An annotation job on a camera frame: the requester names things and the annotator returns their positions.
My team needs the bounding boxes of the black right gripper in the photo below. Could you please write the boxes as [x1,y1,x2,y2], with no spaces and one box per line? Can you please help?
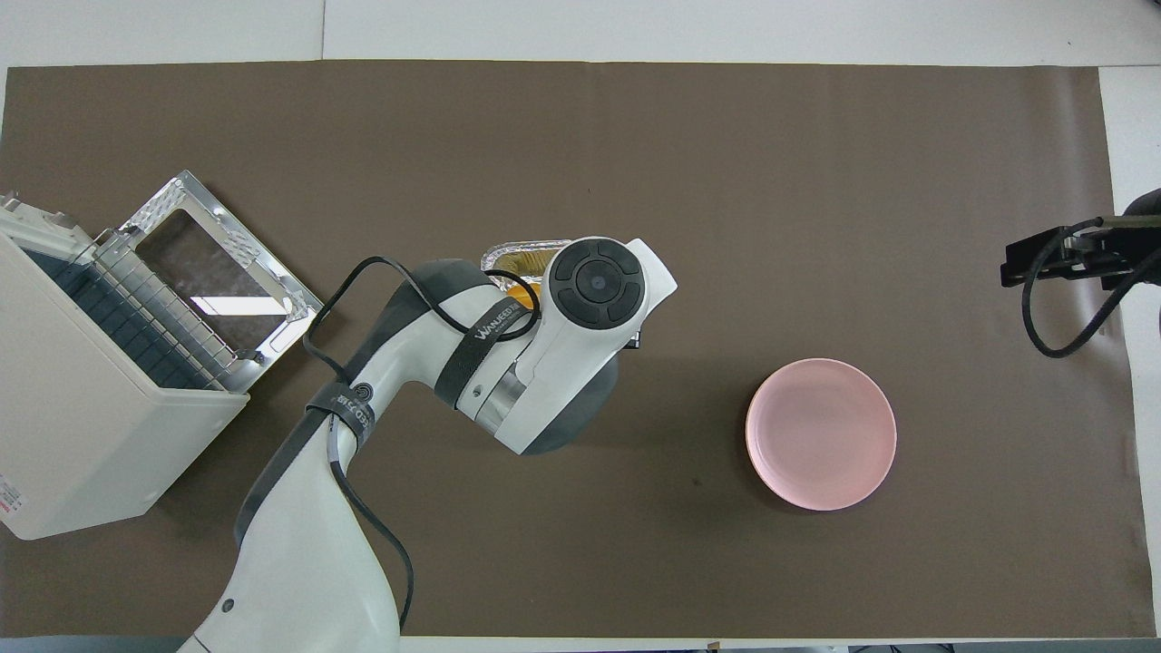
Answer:
[1000,189,1161,293]

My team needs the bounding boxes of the golden bread loaf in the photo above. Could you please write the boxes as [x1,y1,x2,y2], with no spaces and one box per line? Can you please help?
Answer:
[497,249,545,307]

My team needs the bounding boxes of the aluminium foil tray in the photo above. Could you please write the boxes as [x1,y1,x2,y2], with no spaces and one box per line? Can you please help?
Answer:
[479,238,576,284]

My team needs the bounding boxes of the glass oven door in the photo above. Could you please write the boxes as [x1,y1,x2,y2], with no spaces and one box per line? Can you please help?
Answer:
[118,170,326,365]

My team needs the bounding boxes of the cream toaster oven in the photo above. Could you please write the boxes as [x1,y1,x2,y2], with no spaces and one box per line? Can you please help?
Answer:
[0,190,251,541]

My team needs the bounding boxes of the brown table mat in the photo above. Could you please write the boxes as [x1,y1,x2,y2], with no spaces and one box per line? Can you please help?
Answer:
[0,60,1157,640]

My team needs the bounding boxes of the pink round plate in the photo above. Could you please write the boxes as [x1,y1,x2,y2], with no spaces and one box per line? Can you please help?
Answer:
[745,358,898,512]

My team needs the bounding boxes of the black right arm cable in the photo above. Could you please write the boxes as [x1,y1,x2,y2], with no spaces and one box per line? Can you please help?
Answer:
[1022,218,1161,359]

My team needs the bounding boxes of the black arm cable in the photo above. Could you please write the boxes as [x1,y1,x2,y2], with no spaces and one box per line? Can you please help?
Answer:
[301,256,543,636]
[1022,218,1161,359]

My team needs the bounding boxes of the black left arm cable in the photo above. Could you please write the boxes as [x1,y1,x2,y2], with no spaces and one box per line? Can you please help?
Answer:
[301,256,543,636]

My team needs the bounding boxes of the metal wire oven rack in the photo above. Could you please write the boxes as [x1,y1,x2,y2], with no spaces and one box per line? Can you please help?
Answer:
[93,231,266,393]

